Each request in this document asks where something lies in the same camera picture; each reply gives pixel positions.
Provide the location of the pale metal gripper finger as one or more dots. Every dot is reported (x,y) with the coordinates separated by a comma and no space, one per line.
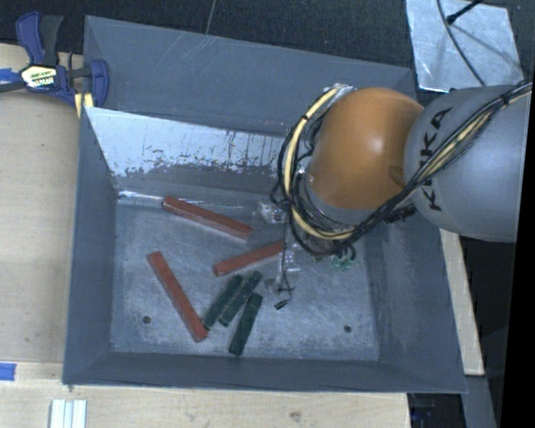
(271,211)
(292,263)

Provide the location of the grey metal bin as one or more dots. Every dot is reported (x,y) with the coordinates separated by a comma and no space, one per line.
(314,316)

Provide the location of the dark green flat block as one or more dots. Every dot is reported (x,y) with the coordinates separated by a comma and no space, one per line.
(242,296)
(221,303)
(246,324)

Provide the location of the red-brown flat block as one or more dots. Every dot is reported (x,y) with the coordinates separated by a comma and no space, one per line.
(177,296)
(206,217)
(246,259)

